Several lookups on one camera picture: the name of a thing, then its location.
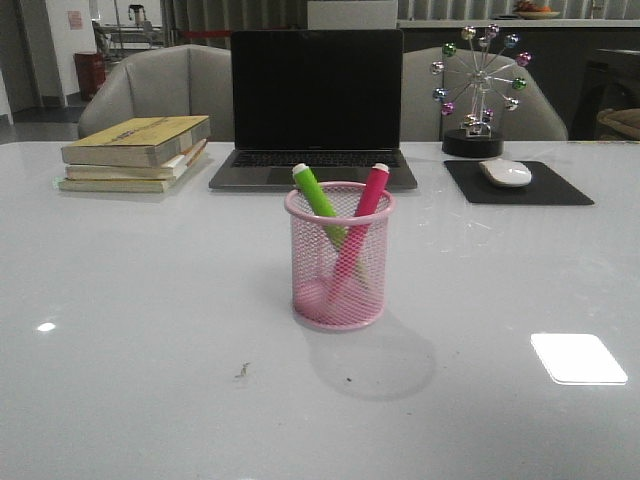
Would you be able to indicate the red bin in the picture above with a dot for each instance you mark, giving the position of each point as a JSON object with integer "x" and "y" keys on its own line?
{"x": 91, "y": 73}

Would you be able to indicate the ferris wheel desk ornament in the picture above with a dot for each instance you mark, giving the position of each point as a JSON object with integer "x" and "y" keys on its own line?
{"x": 475, "y": 78}

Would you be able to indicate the white computer mouse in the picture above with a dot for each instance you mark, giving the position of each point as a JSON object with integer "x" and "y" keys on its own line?
{"x": 506, "y": 173}

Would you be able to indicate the bottom yellow book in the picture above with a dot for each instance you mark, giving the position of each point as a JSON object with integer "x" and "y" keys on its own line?
{"x": 127, "y": 186}

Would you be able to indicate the fruit bowl on counter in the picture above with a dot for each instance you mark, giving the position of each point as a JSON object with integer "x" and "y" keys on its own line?
{"x": 529, "y": 10}

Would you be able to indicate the pink mesh pen holder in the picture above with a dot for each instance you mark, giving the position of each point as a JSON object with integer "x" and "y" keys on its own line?
{"x": 313, "y": 258}

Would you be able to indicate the green highlighter pen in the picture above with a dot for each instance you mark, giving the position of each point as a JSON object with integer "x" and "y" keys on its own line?
{"x": 307, "y": 183}

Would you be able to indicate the right grey armchair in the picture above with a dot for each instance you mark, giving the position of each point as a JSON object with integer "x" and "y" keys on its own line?
{"x": 535, "y": 118}

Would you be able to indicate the middle cream book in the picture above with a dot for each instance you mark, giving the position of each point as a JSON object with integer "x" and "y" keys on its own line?
{"x": 171, "y": 169}

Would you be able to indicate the top yellow book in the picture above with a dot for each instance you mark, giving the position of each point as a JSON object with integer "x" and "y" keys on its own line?
{"x": 139, "y": 142}

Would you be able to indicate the grey laptop black screen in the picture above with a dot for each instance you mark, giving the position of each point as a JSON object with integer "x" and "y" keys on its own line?
{"x": 330, "y": 99}

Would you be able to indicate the grey armchair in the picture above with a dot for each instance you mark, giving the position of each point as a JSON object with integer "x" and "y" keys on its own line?
{"x": 174, "y": 81}
{"x": 535, "y": 118}

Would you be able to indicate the pink highlighter pen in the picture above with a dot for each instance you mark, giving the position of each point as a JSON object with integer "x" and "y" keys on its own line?
{"x": 367, "y": 200}

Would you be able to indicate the left grey armchair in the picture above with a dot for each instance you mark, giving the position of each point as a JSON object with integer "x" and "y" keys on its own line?
{"x": 174, "y": 81}

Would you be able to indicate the yellow book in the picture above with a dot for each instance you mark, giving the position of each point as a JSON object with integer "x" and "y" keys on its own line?
{"x": 139, "y": 142}
{"x": 127, "y": 186}

